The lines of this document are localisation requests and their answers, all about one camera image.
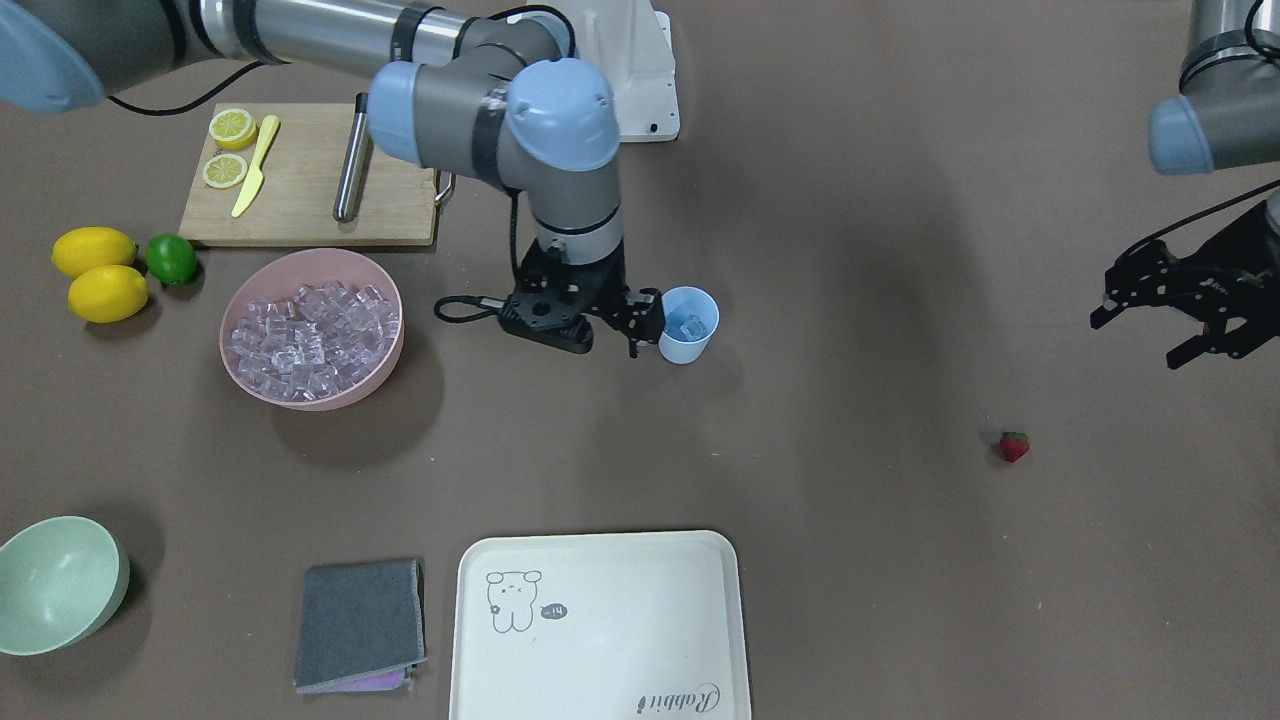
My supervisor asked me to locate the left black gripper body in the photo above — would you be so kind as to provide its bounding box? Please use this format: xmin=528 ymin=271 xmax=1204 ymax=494
xmin=1103 ymin=200 xmax=1279 ymax=346

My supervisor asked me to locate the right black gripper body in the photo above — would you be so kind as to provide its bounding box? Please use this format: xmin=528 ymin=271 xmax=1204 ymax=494
xmin=497 ymin=242 xmax=628 ymax=354

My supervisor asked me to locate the clear ice cube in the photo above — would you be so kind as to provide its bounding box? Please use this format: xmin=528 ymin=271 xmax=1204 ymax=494
xmin=678 ymin=314 xmax=710 ymax=343

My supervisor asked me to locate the red strawberry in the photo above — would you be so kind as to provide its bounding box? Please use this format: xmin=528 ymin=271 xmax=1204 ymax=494
xmin=998 ymin=430 xmax=1030 ymax=462

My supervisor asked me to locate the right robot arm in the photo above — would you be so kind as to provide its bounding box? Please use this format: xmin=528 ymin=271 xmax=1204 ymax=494
xmin=1 ymin=1 xmax=666 ymax=354

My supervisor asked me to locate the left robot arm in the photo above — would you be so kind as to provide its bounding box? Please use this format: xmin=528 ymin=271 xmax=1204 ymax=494
xmin=1091 ymin=1 xmax=1279 ymax=369

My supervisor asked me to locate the light blue cup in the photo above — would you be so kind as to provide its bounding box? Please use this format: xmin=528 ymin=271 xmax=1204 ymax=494
xmin=659 ymin=286 xmax=721 ymax=365

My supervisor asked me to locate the pile of clear ice cubes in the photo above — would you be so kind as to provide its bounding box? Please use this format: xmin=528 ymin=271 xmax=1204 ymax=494
xmin=223 ymin=281 xmax=402 ymax=404

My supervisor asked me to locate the pink bowl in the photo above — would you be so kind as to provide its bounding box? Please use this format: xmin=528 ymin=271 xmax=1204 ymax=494
xmin=219 ymin=249 xmax=406 ymax=411

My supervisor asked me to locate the beige tray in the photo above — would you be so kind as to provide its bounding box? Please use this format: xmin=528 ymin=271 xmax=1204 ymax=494
xmin=449 ymin=530 xmax=753 ymax=719

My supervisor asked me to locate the wooden cutting board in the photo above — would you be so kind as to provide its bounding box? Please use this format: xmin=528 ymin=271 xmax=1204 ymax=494
xmin=178 ymin=102 xmax=454 ymax=249

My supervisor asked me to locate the yellow plastic knife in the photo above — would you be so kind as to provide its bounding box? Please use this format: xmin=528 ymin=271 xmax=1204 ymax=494
xmin=230 ymin=114 xmax=282 ymax=218

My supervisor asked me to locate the lemon slice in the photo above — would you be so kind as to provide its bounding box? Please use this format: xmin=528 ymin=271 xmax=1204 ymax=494
xmin=207 ymin=108 xmax=259 ymax=151
xmin=201 ymin=152 xmax=250 ymax=190

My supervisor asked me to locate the grey folded cloth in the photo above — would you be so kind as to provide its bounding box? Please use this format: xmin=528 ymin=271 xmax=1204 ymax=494
xmin=293 ymin=559 xmax=428 ymax=694

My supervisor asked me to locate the green lime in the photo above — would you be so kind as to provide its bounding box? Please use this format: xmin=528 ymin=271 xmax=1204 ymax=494
xmin=143 ymin=233 xmax=198 ymax=286

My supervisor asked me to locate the yellow lemon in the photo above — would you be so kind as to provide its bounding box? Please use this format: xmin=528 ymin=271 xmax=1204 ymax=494
xmin=50 ymin=225 xmax=137 ymax=278
xmin=67 ymin=265 xmax=148 ymax=324

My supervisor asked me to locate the green bowl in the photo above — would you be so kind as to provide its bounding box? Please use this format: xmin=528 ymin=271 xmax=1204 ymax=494
xmin=1 ymin=516 xmax=131 ymax=657

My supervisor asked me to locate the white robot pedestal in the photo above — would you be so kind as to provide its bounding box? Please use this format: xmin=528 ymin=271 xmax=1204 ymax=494
xmin=556 ymin=1 xmax=681 ymax=143

